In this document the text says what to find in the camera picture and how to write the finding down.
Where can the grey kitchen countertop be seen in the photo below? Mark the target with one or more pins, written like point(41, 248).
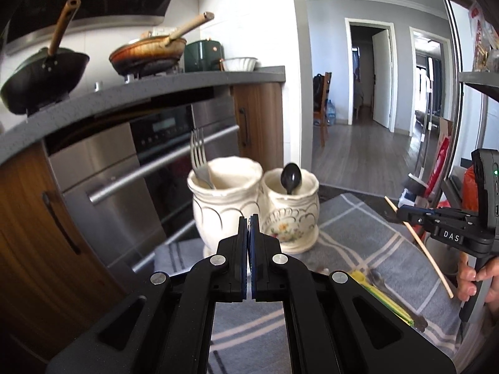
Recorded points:
point(68, 112)

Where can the white bowl on counter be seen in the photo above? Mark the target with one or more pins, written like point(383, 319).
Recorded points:
point(238, 64)

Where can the black wok wooden handle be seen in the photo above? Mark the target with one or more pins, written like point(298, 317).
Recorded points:
point(47, 76)

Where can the wooden chopstick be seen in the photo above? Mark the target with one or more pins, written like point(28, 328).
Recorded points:
point(431, 260)

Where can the stainless steel oven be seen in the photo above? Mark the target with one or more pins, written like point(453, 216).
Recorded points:
point(125, 182)

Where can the silver spoon ornate handle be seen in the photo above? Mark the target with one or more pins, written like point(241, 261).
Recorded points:
point(420, 323)

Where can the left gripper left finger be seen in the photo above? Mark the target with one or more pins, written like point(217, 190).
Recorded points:
point(232, 286)

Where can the water bottle on floor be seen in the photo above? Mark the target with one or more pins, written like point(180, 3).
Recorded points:
point(330, 113)

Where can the wooden chair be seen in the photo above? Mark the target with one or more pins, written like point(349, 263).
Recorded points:
point(321, 88)

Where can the grey plaid cloth mat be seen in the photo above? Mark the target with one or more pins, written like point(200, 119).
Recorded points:
point(251, 336)

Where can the cream floral ceramic utensil holder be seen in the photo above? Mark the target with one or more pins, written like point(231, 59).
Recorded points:
point(242, 189)

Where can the wooden cabinet door right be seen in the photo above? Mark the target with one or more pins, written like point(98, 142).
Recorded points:
point(259, 114)

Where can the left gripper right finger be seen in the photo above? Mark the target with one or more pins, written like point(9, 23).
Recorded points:
point(265, 284)

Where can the brown frying pan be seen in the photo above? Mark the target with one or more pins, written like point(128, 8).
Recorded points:
point(155, 54)

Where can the person's right hand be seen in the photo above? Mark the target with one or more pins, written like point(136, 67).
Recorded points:
point(468, 279)

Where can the black spoon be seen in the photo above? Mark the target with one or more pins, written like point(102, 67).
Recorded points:
point(290, 178)

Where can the yellow green training chopstick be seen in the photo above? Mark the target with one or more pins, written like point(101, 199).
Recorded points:
point(361, 279)

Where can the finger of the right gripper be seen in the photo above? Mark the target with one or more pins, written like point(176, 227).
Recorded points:
point(413, 215)

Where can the white door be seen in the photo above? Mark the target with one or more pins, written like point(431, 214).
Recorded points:
point(383, 78)

